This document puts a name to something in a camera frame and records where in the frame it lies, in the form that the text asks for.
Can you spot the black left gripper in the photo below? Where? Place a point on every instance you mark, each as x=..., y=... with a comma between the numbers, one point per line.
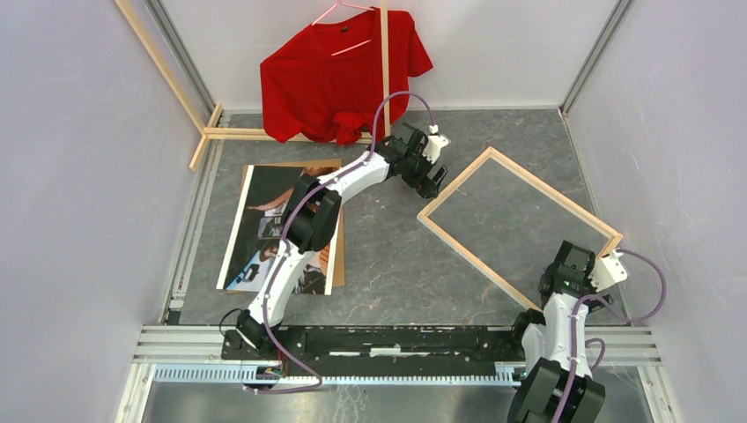
x=432, y=191

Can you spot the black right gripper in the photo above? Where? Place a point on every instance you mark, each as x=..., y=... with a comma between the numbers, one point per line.
x=594, y=305

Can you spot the light wooden picture frame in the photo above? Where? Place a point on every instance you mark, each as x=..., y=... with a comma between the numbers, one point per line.
x=508, y=224

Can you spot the printed photo with white border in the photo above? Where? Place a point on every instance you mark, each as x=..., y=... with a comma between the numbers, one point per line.
x=262, y=227

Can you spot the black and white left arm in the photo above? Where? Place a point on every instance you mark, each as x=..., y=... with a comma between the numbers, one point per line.
x=312, y=213

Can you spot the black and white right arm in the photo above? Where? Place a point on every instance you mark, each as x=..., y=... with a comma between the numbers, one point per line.
x=558, y=385

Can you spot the brown cardboard backing board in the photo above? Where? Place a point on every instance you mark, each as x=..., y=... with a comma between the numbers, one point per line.
x=338, y=257

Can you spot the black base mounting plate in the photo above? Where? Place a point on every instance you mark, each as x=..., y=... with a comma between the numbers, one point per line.
x=317, y=342

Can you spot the red t-shirt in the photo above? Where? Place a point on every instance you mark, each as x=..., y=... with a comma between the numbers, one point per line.
x=327, y=98

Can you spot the pink clothes hanger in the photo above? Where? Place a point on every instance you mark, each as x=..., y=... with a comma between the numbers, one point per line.
x=342, y=37

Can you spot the wooden clothes rack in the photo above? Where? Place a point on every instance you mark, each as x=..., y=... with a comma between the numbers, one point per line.
x=208, y=129

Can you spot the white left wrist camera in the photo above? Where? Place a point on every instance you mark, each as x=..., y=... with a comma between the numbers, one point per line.
x=434, y=144

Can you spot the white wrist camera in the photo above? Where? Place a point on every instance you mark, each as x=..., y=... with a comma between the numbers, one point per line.
x=608, y=271
x=434, y=144

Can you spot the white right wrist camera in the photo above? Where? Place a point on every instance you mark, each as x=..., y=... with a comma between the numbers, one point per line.
x=608, y=271

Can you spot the right aluminium corner post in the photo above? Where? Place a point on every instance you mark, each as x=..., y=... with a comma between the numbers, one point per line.
x=604, y=38

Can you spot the aluminium corner post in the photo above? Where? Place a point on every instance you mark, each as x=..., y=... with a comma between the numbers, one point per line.
x=604, y=38
x=176, y=44

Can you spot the left aluminium corner post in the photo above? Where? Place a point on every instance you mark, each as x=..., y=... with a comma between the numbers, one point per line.
x=176, y=44

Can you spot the aluminium rail frame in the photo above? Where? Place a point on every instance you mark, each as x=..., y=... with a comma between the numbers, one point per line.
x=193, y=354

